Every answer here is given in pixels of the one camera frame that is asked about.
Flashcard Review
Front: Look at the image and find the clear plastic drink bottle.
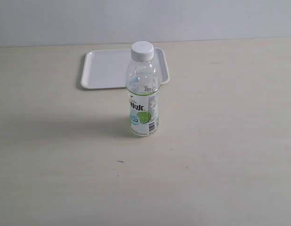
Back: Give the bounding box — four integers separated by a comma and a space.
126, 60, 161, 137

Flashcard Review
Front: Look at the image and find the white bottle cap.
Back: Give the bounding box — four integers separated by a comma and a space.
131, 41, 154, 62

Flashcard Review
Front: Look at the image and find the white plastic tray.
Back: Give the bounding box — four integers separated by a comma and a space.
81, 48, 170, 89

